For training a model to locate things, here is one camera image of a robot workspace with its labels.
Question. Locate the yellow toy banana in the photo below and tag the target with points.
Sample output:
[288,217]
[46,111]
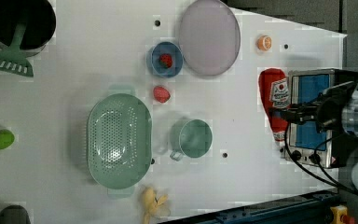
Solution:
[154,206]

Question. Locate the green oval strainer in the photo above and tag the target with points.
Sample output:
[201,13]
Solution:
[119,130]

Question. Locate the green toy lime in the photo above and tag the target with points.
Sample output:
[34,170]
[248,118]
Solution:
[7,138]

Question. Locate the blue small bowl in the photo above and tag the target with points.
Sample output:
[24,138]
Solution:
[161,48]

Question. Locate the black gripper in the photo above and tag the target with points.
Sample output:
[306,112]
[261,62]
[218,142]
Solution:
[325,111]

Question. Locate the red toy strawberry in bowl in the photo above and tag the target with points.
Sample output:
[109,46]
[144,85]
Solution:
[165,60]

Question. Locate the dark round object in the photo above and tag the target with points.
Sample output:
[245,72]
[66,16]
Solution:
[14,214]

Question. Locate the lilac round plate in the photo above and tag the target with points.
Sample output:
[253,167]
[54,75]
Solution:
[209,37]

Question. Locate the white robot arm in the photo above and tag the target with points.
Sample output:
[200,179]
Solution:
[349,129]

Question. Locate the yellow emergency stop button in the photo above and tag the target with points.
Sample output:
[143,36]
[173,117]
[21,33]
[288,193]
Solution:
[341,216]

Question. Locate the green slotted spatula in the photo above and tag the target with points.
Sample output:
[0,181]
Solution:
[12,59]

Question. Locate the silver toaster oven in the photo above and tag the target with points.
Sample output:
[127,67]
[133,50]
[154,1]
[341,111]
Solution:
[316,136]

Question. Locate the red plush ketchup bottle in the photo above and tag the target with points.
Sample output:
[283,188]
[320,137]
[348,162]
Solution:
[274,92]

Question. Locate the blue metal frame rail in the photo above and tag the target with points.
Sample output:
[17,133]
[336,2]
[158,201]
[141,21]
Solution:
[310,208]

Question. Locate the orange slice toy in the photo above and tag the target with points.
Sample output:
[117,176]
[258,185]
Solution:
[264,42]

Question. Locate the green mug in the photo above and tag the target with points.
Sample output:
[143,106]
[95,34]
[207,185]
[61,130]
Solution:
[190,138]

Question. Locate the black pot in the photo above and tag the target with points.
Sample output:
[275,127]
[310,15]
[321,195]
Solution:
[37,16]

